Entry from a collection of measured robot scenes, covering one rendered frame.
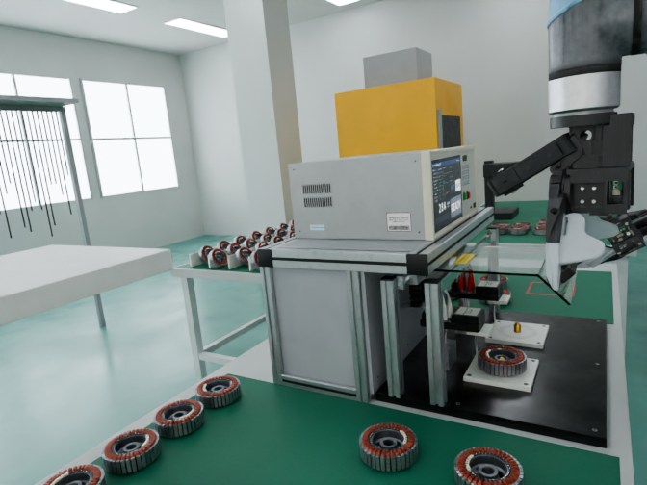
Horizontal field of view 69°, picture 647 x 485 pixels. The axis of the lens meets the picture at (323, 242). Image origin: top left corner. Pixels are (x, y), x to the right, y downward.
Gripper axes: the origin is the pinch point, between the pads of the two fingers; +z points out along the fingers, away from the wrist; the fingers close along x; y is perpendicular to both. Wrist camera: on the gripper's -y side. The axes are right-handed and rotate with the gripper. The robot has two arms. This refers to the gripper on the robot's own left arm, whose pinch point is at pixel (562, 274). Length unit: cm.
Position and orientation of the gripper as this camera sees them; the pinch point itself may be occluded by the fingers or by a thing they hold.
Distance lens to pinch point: 68.6
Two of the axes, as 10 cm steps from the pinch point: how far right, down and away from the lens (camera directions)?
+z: 0.9, 9.8, 1.9
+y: 7.8, 0.5, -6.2
